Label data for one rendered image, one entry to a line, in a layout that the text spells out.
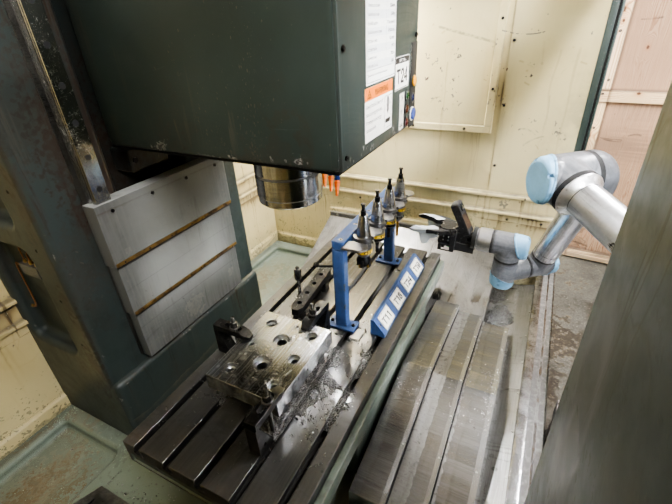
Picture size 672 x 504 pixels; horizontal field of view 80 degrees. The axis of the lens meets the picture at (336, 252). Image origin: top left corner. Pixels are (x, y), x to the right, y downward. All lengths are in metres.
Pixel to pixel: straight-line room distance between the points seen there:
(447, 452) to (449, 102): 1.31
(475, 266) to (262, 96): 1.36
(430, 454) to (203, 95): 1.07
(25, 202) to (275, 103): 0.63
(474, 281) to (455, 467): 0.86
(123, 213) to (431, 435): 1.05
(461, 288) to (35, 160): 1.54
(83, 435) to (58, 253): 0.77
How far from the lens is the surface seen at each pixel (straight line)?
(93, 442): 1.72
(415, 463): 1.27
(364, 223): 1.17
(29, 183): 1.13
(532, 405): 1.37
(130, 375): 1.43
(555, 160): 1.09
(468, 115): 1.83
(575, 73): 1.79
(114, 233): 1.20
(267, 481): 1.05
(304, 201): 0.94
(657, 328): 0.42
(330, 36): 0.73
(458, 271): 1.91
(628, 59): 3.41
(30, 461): 1.79
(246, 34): 0.82
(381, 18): 0.90
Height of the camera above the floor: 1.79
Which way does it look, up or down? 30 degrees down
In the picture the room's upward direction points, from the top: 3 degrees counter-clockwise
